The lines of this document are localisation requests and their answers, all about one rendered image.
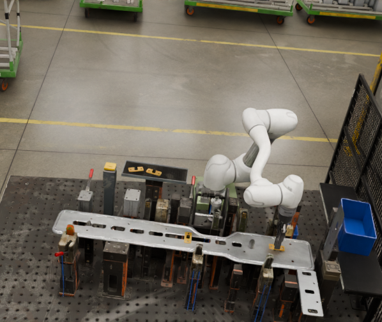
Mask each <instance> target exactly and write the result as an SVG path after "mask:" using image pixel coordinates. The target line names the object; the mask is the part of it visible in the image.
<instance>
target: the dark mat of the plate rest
mask: <svg viewBox="0 0 382 322"><path fill-rule="evenodd" d="M129 167H143V169H144V170H143V171H135V172H129V170H128V168H129ZM148 169H153V170H156V171H160V172H162V173H161V175H160V176H157V175H154V174H150V173H148V172H146V171H147V170H148ZM187 172H188V170H187V169H178V168H173V167H164V166H159V165H149V164H141V163H136V162H126V164H125V168H124V170H123V173H125V174H133V175H139V176H147V177H153V178H162V179H167V180H176V181H185V182H186V180H187Z"/></svg>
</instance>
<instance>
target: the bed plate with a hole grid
mask: <svg viewBox="0 0 382 322"><path fill-rule="evenodd" d="M88 181H89V179H75V178H71V179H70V178H51V177H50V178H48V177H37V176H11V175H10V177H9V179H8V182H7V184H6V188H5V190H4V192H3V196H2V198H1V201H0V322H247V321H248V320H249V318H250V312H249V310H248V308H250V307H251V305H252V301H253V298H254V295H249V294H248V281H247V288H246V289H241V288H239V289H238V291H237V294H236V300H235V305H234V312H235V313H237V314H235V315H234V314H232V313H229V314H228V312H225V310H224V308H223V302H224V301H223V300H226V298H227V294H228V293H229V288H230V286H227V275H228V273H229V268H230V266H229V265H227V261H226V260H223V263H222V269H221V272H220V278H219V282H218V290H214V289H209V283H210V272H211V268H209V267H206V274H205V278H204V285H203V288H202V289H197V301H196V302H198V303H197V304H198V306H197V307H198V309H197V310H198V311H195V312H191V311H189V310H186V309H184V307H185V306H183V304H184V303H183V295H185V294H186V293H187V287H188V283H189V280H190V279H189V276H190V267H191V264H192V260H188V261H187V267H188V272H187V284H178V283H177V277H178V268H179V266H181V259H180V258H178V257H176V256H175V257H174V263H173V264H174V265H175V269H174V278H173V283H172V288H169V287H162V286H161V281H162V274H163V269H164V264H165V261H166V255H167V253H165V255H164V256H165V257H164V258H163V259H162V260H163V261H160V262H157V261H158V260H159V259H158V260H156V261H155V260H152V258H151V263H150V264H155V265H156V270H155V276H154V281H153V282H146V281H141V280H135V279H134V275H135V270H136V267H137V262H141V261H142V258H140V257H139V256H140V253H141V246H140V245H138V246H137V248H136V249H137V250H136V254H135V255H136V257H135V268H134V274H133V277H132V278H126V286H129V287H133V288H132V294H131V297H130V300H129V301H126V300H117V299H112V298H103V297H98V296H97V295H96V294H97V291H98V287H99V284H100V282H101V283H103V279H99V277H100V273H101V271H102V266H103V243H102V240H94V247H93V257H95V258H96V263H95V266H94V268H93V271H92V272H83V271H81V269H82V265H83V263H84V253H85V252H84V249H83V248H79V249H78V250H79V252H80V256H79V259H78V261H77V265H78V266H79V281H81V283H80V285H81V286H80V289H79V290H76V292H75V298H72V297H71V296H64V297H62V295H59V297H58V295H57V294H58V293H59V292H60V285H59V280H60V277H61V264H60V262H58V260H59V256H58V257H56V256H55V255H54V254H55V253H56V252H58V243H59V241H60V239H61V237H62V235H60V234H55V233H53V231H52V227H53V225H54V223H55V221H56V219H57V216H58V215H59V213H60V212H61V211H62V210H73V211H78V197H79V195H80V192H81V190H86V187H87V186H88ZM128 188H129V189H134V190H140V191H141V197H140V208H139V212H138V219H139V220H142V219H143V215H144V200H145V191H146V185H145V182H140V181H117V182H116V188H115V205H114V216H116V217H125V216H123V214H124V201H125V200H124V199H125V194H126V190H127V189H128ZM191 188H192V186H191V184H186V185H182V184H177V183H163V186H162V199H166V200H169V212H168V221H167V223H169V218H170V212H171V196H172V194H179V195H181V197H184V198H189V199H190V194H191ZM247 188H248V187H236V186H235V189H236V195H237V198H238V204H239V208H238V211H239V209H240V208H242V209H247V210H248V221H247V228H246V230H245V232H246V233H252V234H261V235H265V233H266V229H267V226H268V222H269V219H273V216H274V212H275V206H270V207H263V208H258V207H253V206H249V205H248V204H247V203H246V202H245V200H244V197H243V195H244V191H245V190H246V189H247ZM89 191H92V192H93V211H92V213H97V214H102V215H103V180H91V182H90V186H89ZM181 197H180V198H181ZM298 205H301V206H302V208H301V210H300V215H299V217H298V221H297V224H296V225H297V227H298V236H297V238H296V239H297V240H304V241H306V242H309V244H310V246H311V250H312V257H313V261H315V259H316V254H317V252H318V250H319V246H320V244H321V240H322V239H323V235H324V233H325V230H326V224H327V220H326V215H325V209H324V206H323V201H322V198H321V193H320V190H303V194H302V198H301V200H300V202H299V203H298ZM238 211H237V212H236V215H235V218H234V223H233V229H232V233H231V234H233V233H234V232H235V223H236V220H237V216H238ZM211 267H212V264H211ZM288 273H289V270H288V269H283V271H282V272H280V276H277V277H276V279H275V283H274V286H273V292H270V294H269V295H268V299H267V302H266V306H265V308H264V312H263V316H262V322H273V318H272V314H271V311H270V310H272V309H273V308H274V306H275V303H276V300H277V298H278V297H279V294H280V290H279V288H280V285H281V283H282V280H283V278H284V274H288ZM349 295H350V294H345V293H344V292H343V289H342V284H341V281H340V278H339V281H337V284H336V286H335V289H334V291H333V294H332V297H331V299H330V302H329V304H328V306H327V309H326V312H325V314H324V316H323V317H324V319H323V320H320V319H317V320H316V322H363V320H364V318H365V316H366V313H367V312H366V311H363V310H354V309H352V307H351V302H350V299H349ZM272 311H273V310H272Z"/></svg>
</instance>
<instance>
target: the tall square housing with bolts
mask: <svg viewBox="0 0 382 322"><path fill-rule="evenodd" d="M140 197H141V191H140V190H134V189H129V188H128V189H127V190H126V194H125V199H124V200H125V201H124V214H123V216H125V218H130V219H138V212H139V208H140ZM137 230H138V229H131V230H130V232H131V233H137Z"/></svg>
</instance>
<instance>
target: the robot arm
mask: <svg viewBox="0 0 382 322"><path fill-rule="evenodd" d="M242 122H243V126H244V128H245V130H246V132H247V133H248V134H249V136H250V138H251V139H252V140H253V141H254V142H253V144H252V145H251V147H250V148H249V150H248V151H247V152H246V153H244V154H242V155H240V156H239V157H238V158H236V159H235V160H229V159H228V158H227V157H226V156H224V155H214V156H212V157H211V158H210V160H209V161H208V163H207V165H206V168H205V172H204V181H198V183H197V184H199V192H201V190H202V187H204V188H210V192H221V193H222V194H223V196H224V197H225V191H226V189H225V186H226V185H228V184H230V183H244V182H250V181H251V184H250V186H249V187H248V188H247V189H246V190H245V191H244V195H243V197H244V200H245V202H246V203H247V204H248V205H249V206H253V207H258V208H263V207H270V206H276V205H278V206H279V207H278V210H279V212H278V215H277V216H278V219H279V224H278V227H277V235H276V238H275V243H274V249H280V246H281V243H282V242H283V240H284V237H285V235H286V232H287V230H286V227H287V225H288V222H290V221H292V219H293V215H294V214H295V213H296V209H297V207H298V203H299V202H300V200H301V198H302V194H303V181H302V179H301V178H300V177H299V176H296V175H293V174H291V175H289V176H288V177H287V178H286V179H285V180H284V182H282V183H279V184H276V185H273V183H271V182H269V181H268V180H267V179H265V178H262V177H261V175H262V173H263V169H264V166H265V164H266V162H267V160H268V158H269V156H270V153H271V145H272V144H273V142H274V140H275V139H278V138H279V137H281V136H283V135H284V134H286V133H288V132H290V131H292V130H294V129H295V128H296V126H297V122H298V120H297V116H296V114H295V113H294V112H292V111H289V110H287V109H268V110H256V109H253V108H248V109H245V110H244V111H243V115H242Z"/></svg>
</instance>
